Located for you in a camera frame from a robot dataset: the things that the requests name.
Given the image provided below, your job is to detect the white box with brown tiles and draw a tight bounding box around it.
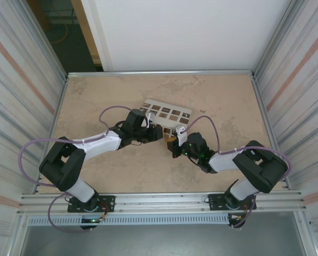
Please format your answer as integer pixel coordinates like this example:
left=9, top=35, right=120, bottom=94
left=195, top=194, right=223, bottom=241
left=139, top=99, right=193, bottom=134

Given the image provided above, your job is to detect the wooden door frame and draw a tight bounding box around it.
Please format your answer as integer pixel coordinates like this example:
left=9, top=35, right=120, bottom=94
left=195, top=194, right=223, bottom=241
left=70, top=0, right=102, bottom=65

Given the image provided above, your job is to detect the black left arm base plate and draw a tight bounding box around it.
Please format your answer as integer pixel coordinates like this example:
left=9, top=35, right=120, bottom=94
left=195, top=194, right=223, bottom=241
left=67, top=195, right=116, bottom=213

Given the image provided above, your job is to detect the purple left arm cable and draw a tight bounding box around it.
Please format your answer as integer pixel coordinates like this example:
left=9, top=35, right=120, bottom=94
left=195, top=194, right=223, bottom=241
left=19, top=106, right=134, bottom=234

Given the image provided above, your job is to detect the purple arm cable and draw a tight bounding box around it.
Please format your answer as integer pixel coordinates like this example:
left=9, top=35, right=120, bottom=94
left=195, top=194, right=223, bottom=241
left=19, top=106, right=134, bottom=234
left=182, top=115, right=293, bottom=229

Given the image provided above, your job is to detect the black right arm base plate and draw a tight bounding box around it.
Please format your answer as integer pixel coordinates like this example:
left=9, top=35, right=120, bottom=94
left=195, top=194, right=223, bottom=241
left=208, top=193, right=257, bottom=212

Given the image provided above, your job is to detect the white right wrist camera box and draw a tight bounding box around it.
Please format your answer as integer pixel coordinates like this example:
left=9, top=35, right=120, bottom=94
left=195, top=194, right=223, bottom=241
left=173, top=125, right=189, bottom=147

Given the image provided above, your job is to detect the orange cable on floor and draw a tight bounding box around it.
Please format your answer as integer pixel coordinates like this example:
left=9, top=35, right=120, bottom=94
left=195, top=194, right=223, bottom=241
left=51, top=23, right=69, bottom=44

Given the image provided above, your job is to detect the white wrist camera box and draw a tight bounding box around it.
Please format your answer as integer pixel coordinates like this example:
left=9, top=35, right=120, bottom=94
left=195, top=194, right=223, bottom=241
left=141, top=111, right=156, bottom=129
left=173, top=125, right=189, bottom=147

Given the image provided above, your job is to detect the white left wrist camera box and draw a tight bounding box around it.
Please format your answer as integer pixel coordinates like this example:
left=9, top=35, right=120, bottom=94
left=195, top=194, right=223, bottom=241
left=141, top=111, right=156, bottom=129

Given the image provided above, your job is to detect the aluminium table edge profile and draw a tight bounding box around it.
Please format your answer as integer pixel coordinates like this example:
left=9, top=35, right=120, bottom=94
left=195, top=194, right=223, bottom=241
left=66, top=69, right=257, bottom=79

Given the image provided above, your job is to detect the black controller board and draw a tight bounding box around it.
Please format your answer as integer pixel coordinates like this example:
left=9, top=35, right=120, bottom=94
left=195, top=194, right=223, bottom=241
left=227, top=213, right=247, bottom=229
left=80, top=217, right=107, bottom=230

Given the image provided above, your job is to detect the aluminium mounting rail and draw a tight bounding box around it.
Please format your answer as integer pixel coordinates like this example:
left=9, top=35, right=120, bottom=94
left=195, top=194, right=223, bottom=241
left=17, top=190, right=308, bottom=216

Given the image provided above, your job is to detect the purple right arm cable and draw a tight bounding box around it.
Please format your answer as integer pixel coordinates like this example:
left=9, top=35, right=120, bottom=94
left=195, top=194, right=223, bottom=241
left=182, top=115, right=293, bottom=229

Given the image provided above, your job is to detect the grey slotted cable duct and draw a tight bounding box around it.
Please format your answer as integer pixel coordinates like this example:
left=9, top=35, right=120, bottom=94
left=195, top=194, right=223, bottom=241
left=27, top=214, right=230, bottom=226

